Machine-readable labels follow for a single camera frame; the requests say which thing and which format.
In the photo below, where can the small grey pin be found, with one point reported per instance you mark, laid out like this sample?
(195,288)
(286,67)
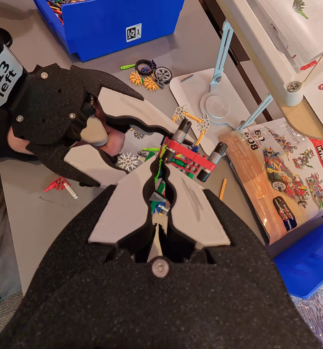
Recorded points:
(187,78)

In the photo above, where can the small tyre with hub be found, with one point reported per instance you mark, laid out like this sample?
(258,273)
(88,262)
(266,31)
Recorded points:
(136,66)

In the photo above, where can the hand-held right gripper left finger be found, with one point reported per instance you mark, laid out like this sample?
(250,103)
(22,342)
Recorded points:
(117,212)

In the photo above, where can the blue storage bin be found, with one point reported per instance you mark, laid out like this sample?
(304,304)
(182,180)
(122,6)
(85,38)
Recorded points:
(306,259)
(109,27)

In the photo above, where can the clear plastic wrap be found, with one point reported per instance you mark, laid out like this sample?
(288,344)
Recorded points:
(316,321)

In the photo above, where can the lime green rod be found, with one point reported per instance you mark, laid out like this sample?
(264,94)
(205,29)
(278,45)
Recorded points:
(150,149)
(127,66)
(158,171)

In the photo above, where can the small dark grey connector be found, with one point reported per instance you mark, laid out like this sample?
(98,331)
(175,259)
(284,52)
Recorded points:
(139,134)

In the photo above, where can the orange fan connector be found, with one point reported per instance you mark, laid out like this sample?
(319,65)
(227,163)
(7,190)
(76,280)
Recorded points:
(150,83)
(136,77)

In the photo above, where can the yellow clip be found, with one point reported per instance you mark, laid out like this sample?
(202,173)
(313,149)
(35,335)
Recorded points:
(164,152)

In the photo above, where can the white snowflake connector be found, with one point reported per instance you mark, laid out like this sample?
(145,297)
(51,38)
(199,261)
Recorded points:
(127,161)

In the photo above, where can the person's left hand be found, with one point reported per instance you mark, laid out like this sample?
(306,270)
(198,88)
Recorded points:
(115,141)

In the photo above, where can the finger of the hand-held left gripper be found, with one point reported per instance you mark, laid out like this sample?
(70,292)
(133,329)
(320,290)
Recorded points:
(93,160)
(134,109)

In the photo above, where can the clear picture sleeve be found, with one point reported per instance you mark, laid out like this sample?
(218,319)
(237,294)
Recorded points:
(308,32)

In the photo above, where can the colourful construction toy model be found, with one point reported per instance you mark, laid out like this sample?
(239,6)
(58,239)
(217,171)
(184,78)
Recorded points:
(190,152)

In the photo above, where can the printed toy packaging bag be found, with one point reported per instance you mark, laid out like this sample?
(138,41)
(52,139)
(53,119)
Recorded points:
(259,177)

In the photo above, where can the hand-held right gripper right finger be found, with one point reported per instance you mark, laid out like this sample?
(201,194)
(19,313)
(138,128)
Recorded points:
(202,218)

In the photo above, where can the white code sticker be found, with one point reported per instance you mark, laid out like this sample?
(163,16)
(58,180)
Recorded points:
(133,32)

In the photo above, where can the red corner connector assembly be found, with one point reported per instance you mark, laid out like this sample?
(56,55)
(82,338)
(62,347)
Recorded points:
(57,184)

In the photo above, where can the white instruction board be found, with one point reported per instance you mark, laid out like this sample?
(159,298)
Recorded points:
(322,103)

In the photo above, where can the pile of small toy pieces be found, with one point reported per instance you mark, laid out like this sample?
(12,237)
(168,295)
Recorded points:
(57,9)

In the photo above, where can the long orange rod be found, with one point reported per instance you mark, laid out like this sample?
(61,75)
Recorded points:
(222,189)

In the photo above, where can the white clamp knob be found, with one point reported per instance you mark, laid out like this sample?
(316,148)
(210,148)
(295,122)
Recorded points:
(294,86)

